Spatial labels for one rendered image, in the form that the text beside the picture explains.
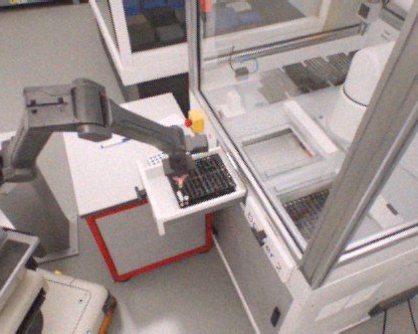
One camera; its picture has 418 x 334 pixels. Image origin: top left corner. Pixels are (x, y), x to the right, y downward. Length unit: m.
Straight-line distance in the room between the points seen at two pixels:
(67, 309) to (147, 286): 0.47
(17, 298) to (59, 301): 0.56
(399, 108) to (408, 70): 0.06
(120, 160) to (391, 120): 1.23
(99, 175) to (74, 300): 0.62
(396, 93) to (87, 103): 0.51
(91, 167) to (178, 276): 0.85
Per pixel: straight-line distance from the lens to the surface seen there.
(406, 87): 0.60
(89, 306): 1.84
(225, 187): 1.35
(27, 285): 1.36
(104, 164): 1.64
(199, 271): 2.13
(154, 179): 1.44
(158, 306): 2.07
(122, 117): 0.77
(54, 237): 2.22
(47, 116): 0.69
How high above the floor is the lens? 1.93
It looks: 50 degrees down
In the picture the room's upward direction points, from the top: straight up
